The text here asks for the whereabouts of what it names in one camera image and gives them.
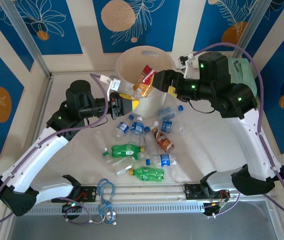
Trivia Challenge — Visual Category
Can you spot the red label iced tea bottle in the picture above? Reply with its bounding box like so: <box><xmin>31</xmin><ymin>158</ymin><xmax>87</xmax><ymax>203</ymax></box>
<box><xmin>132</xmin><ymin>64</ymin><xmax>158</xmax><ymax>99</ymax></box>

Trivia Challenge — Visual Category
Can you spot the white cap blue label bottle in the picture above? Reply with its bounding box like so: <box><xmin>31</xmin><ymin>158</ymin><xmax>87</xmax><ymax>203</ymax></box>
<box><xmin>130</xmin><ymin>115</ymin><xmax>145</xmax><ymax>137</ymax></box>
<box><xmin>153</xmin><ymin>119</ymin><xmax>186</xmax><ymax>136</ymax></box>

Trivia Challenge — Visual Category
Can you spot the blue cap soda water bottle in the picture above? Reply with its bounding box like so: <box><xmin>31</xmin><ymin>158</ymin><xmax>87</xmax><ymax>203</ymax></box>
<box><xmin>156</xmin><ymin>104</ymin><xmax>184</xmax><ymax>120</ymax></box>
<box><xmin>143</xmin><ymin>126</ymin><xmax>158</xmax><ymax>156</ymax></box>

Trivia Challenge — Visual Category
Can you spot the small blue cap water bottle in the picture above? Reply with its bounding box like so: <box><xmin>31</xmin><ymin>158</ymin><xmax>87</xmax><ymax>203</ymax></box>
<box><xmin>113</xmin><ymin>114</ymin><xmax>135</xmax><ymax>138</ymax></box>

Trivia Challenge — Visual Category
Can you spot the brown Nescafe coffee bottle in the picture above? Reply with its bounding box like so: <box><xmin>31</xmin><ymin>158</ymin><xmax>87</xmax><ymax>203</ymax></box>
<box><xmin>150</xmin><ymin>125</ymin><xmax>175</xmax><ymax>154</ymax></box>

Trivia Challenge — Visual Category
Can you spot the green soda bottle barcode sticker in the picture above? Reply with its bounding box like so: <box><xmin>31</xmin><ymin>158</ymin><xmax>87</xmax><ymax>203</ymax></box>
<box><xmin>111</xmin><ymin>143</ymin><xmax>146</xmax><ymax>158</ymax></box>

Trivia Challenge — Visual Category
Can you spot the large blue cap water bottle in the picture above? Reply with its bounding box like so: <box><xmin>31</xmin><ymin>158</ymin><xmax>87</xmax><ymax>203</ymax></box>
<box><xmin>145</xmin><ymin>153</ymin><xmax>180</xmax><ymax>168</ymax></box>

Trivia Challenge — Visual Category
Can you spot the green soda bottle printed label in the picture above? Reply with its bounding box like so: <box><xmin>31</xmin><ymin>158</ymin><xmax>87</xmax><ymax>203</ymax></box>
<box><xmin>128</xmin><ymin>167</ymin><xmax>165</xmax><ymax>183</ymax></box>

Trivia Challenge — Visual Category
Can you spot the white plastic bin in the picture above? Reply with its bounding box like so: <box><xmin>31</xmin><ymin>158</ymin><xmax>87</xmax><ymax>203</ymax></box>
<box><xmin>116</xmin><ymin>45</ymin><xmax>177</xmax><ymax>119</ymax></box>

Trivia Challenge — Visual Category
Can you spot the mint green zip case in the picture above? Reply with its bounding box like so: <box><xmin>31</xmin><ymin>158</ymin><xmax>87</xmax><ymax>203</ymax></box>
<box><xmin>228</xmin><ymin>57</ymin><xmax>259</xmax><ymax>98</ymax></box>

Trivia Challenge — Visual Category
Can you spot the blue stethoscope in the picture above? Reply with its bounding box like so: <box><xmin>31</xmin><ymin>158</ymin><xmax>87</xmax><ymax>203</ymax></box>
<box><xmin>89</xmin><ymin>177</ymin><xmax>119</xmax><ymax>226</ymax></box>

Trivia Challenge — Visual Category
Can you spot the black controller board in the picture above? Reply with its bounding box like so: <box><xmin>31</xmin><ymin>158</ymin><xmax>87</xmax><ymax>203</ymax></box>
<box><xmin>203</xmin><ymin>201</ymin><xmax>223</xmax><ymax>218</ymax></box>
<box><xmin>61</xmin><ymin>201</ymin><xmax>83</xmax><ymax>221</ymax></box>

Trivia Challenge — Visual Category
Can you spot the grey metal panel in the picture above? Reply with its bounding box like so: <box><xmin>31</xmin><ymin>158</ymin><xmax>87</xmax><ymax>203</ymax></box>
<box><xmin>6</xmin><ymin>199</ymin><xmax>284</xmax><ymax>240</ymax></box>

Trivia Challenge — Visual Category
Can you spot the thin black cable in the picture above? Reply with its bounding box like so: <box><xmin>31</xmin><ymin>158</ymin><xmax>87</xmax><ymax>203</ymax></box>
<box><xmin>81</xmin><ymin>115</ymin><xmax>109</xmax><ymax>130</ymax></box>
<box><xmin>179</xmin><ymin>98</ymin><xmax>216</xmax><ymax>114</ymax></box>

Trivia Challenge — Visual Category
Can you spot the aluminium side rail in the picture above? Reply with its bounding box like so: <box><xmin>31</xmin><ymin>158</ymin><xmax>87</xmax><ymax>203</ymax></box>
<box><xmin>35</xmin><ymin>74</ymin><xmax>54</xmax><ymax>126</ymax></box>

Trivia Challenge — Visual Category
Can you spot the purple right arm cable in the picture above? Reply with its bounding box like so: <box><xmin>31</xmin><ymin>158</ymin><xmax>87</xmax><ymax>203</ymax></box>
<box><xmin>195</xmin><ymin>42</ymin><xmax>284</xmax><ymax>219</ymax></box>

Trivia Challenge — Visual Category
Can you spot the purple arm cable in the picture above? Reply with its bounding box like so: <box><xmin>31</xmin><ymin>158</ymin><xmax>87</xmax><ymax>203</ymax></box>
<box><xmin>195</xmin><ymin>42</ymin><xmax>284</xmax><ymax>219</ymax></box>
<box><xmin>0</xmin><ymin>73</ymin><xmax>115</xmax><ymax>224</ymax></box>

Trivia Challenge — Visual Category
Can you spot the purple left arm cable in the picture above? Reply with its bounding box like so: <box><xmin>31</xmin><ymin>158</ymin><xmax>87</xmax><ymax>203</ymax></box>
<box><xmin>0</xmin><ymin>73</ymin><xmax>115</xmax><ymax>224</ymax></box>

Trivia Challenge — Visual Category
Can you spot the aluminium frame post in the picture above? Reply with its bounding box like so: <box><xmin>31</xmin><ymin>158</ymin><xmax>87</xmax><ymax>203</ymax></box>
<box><xmin>232</xmin><ymin>0</ymin><xmax>270</xmax><ymax>60</ymax></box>
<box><xmin>0</xmin><ymin>0</ymin><xmax>52</xmax><ymax>78</ymax></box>

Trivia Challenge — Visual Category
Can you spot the wide aluminium base rail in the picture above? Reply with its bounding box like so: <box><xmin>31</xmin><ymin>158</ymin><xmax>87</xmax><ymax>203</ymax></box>
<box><xmin>80</xmin><ymin>183</ymin><xmax>277</xmax><ymax>202</ymax></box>

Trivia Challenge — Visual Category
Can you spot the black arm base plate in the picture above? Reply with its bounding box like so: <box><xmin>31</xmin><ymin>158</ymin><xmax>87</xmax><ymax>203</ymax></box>
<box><xmin>183</xmin><ymin>183</ymin><xmax>204</xmax><ymax>201</ymax></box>
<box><xmin>80</xmin><ymin>186</ymin><xmax>99</xmax><ymax>203</ymax></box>

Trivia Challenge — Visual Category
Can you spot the grey slotted cable duct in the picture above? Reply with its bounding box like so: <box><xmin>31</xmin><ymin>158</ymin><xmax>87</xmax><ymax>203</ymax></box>
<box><xmin>29</xmin><ymin>201</ymin><xmax>206</xmax><ymax>216</ymax></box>

